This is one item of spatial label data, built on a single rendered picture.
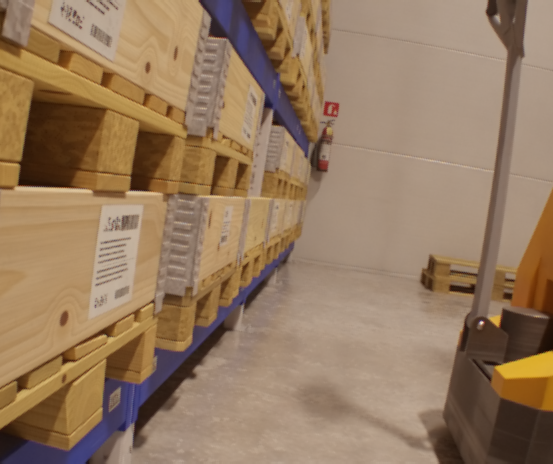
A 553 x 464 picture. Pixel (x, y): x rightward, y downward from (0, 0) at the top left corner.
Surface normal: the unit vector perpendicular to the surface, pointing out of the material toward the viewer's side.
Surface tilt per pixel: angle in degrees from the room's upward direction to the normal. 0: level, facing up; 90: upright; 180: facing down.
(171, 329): 90
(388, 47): 90
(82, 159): 90
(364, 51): 90
